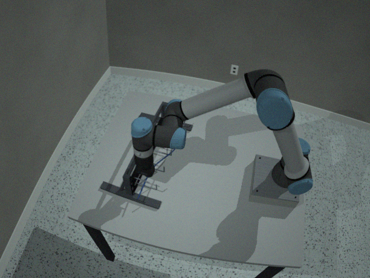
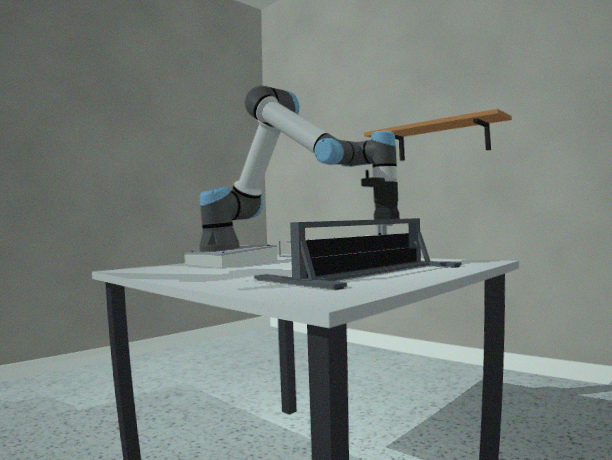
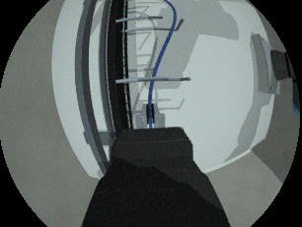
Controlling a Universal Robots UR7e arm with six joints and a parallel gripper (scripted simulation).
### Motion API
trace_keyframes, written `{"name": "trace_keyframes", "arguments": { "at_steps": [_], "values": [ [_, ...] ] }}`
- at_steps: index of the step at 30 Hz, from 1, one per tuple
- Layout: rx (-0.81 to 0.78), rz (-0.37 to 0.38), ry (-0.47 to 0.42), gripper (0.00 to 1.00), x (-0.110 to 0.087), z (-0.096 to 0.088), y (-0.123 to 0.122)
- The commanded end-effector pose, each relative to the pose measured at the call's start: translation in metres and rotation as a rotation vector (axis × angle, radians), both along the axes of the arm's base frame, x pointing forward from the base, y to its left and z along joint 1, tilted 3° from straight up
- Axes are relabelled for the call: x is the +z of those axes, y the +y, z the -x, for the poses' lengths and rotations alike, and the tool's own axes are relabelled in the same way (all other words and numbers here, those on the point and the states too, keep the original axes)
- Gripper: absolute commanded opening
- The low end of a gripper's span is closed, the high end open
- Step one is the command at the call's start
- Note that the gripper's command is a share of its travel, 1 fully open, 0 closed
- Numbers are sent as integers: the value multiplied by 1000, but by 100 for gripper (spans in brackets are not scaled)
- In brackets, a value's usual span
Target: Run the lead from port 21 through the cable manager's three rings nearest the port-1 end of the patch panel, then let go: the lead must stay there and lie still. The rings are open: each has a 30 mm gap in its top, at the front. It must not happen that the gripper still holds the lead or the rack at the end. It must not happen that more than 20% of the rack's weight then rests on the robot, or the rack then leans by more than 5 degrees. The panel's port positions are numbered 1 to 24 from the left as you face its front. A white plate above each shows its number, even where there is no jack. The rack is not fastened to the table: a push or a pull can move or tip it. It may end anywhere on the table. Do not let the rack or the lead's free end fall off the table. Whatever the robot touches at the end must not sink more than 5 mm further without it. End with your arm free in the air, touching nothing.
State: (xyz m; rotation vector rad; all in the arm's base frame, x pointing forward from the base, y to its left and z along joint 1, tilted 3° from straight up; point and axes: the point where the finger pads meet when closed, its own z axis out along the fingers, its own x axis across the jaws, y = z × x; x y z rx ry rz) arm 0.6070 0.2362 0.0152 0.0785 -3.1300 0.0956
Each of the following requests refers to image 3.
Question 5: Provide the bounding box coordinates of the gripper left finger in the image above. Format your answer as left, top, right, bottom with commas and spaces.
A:
135, 104, 149, 129

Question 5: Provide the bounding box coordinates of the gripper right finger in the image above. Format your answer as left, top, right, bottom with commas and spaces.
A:
152, 103, 166, 128

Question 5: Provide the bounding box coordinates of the black metal rack with patch panel and cable rings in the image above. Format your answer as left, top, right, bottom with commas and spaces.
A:
75, 0, 190, 175

